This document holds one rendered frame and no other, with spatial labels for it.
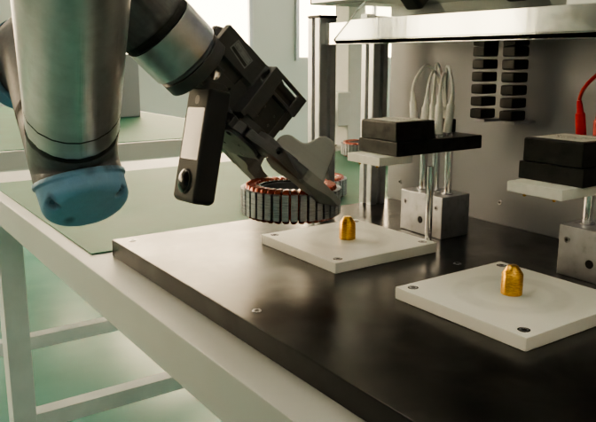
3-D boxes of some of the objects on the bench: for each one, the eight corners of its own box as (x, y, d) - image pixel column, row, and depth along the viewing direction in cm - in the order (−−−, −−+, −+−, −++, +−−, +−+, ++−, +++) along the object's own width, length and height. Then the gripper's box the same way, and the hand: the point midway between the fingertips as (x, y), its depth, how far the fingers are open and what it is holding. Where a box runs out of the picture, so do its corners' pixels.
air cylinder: (440, 239, 87) (442, 197, 86) (399, 228, 93) (400, 187, 92) (467, 234, 90) (470, 192, 89) (427, 222, 96) (427, 183, 95)
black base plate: (541, 538, 36) (545, 499, 36) (112, 256, 88) (111, 238, 88) (871, 337, 62) (875, 313, 62) (390, 210, 114) (391, 197, 114)
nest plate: (335, 274, 74) (335, 262, 73) (261, 243, 86) (261, 233, 85) (436, 252, 82) (437, 241, 82) (356, 227, 94) (356, 218, 94)
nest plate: (525, 352, 54) (527, 337, 54) (394, 298, 66) (395, 285, 66) (633, 313, 62) (634, 300, 62) (499, 271, 74) (499, 260, 74)
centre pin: (346, 240, 82) (346, 218, 82) (335, 238, 84) (335, 215, 83) (358, 238, 83) (358, 216, 83) (348, 235, 85) (348, 214, 84)
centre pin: (513, 298, 63) (514, 269, 62) (496, 292, 64) (497, 264, 64) (527, 293, 64) (529, 265, 63) (509, 288, 65) (511, 261, 65)
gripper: (269, 18, 62) (388, 160, 73) (179, 26, 77) (289, 143, 88) (211, 90, 60) (342, 225, 71) (130, 84, 75) (249, 197, 86)
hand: (298, 199), depth 78 cm, fingers closed on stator, 13 cm apart
